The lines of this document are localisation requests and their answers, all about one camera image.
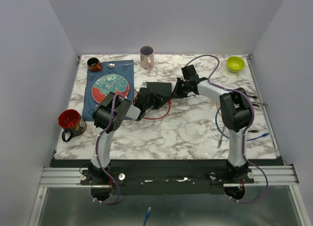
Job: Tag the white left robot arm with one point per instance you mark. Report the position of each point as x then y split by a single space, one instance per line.
111 112

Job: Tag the metal spoon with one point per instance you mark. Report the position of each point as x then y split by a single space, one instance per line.
112 65

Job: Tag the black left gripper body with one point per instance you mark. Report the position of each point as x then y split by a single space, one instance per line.
155 102

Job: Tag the red black patterned mug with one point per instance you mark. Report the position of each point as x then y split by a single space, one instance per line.
72 123

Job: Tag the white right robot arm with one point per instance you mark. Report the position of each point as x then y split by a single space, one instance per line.
236 108

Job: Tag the pink ceramic mug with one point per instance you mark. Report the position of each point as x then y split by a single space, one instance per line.
147 57

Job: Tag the blue placemat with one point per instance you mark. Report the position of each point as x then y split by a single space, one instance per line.
125 71

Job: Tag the small brown orange cup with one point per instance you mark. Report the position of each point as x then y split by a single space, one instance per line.
94 65

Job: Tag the black mounting base bar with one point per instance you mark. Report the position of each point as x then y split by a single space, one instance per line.
165 177

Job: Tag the black network switch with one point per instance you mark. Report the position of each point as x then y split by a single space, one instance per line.
161 88

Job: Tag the red and teal plate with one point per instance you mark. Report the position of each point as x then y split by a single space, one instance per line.
109 83

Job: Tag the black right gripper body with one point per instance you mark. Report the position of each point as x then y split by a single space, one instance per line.
181 89

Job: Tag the lime green bowl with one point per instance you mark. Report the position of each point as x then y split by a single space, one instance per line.
235 64

